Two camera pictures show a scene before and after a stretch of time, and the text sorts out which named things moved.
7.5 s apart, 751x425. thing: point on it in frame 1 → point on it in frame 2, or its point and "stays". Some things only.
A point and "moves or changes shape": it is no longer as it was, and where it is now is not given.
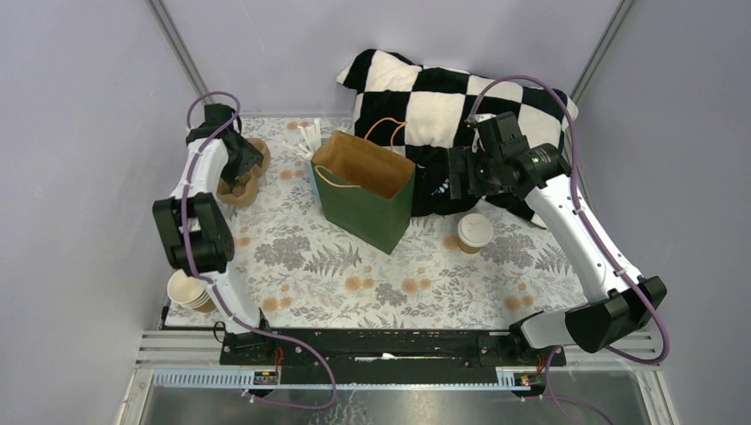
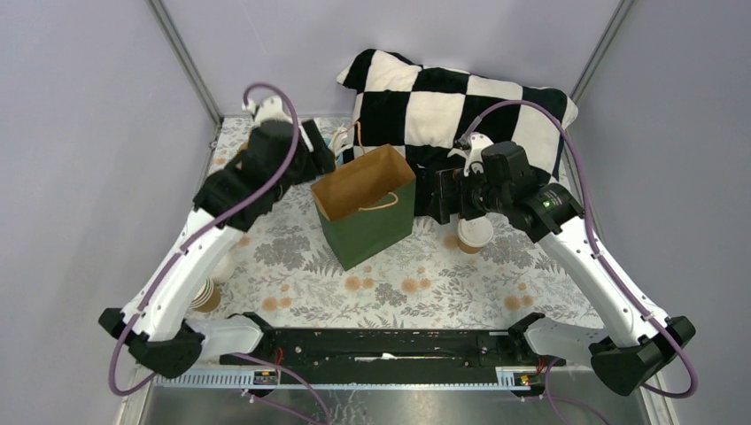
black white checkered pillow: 421,112 stays
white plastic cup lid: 475,229 stays
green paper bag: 365,186 moves or changes shape
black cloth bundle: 431,190 stays
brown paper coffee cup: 468,249 stays
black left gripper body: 240,159 → 312,163
